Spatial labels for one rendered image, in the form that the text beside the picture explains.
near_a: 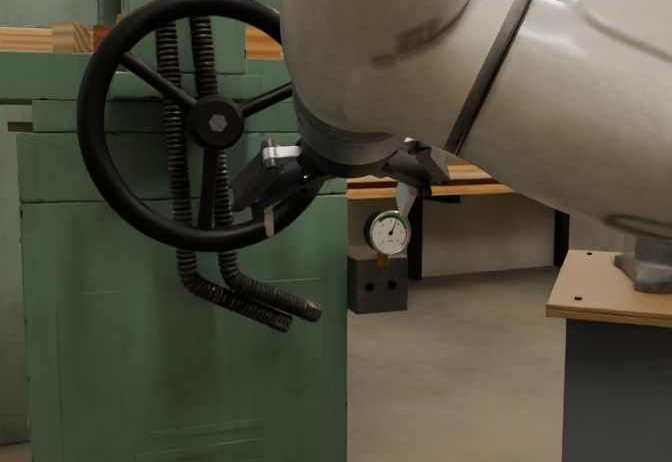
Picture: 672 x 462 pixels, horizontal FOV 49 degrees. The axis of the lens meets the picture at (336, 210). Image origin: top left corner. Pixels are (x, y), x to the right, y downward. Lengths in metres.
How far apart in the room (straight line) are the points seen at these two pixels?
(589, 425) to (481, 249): 3.38
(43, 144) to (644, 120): 0.77
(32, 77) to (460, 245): 3.39
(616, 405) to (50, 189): 0.73
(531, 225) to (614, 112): 4.06
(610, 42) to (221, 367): 0.78
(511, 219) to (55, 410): 3.55
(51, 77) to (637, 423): 0.81
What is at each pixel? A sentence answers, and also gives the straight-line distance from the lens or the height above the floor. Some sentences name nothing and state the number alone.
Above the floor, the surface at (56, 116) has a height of 0.82.
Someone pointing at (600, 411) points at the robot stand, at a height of 0.49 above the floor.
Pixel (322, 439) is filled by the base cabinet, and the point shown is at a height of 0.35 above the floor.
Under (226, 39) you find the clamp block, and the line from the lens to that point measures 0.92.
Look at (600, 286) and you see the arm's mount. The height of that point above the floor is 0.62.
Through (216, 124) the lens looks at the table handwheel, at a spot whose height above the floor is 0.81.
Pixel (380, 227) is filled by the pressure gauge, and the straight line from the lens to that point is 1.02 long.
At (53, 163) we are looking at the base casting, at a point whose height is 0.76.
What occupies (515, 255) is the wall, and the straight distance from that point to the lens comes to 4.40.
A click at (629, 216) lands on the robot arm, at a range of 0.42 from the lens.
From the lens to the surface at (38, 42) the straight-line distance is 1.16.
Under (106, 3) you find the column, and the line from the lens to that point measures 1.36.
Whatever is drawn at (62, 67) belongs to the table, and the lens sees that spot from 1.00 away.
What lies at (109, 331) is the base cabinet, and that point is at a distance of 1.03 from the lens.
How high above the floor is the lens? 0.80
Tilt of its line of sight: 6 degrees down
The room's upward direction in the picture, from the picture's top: straight up
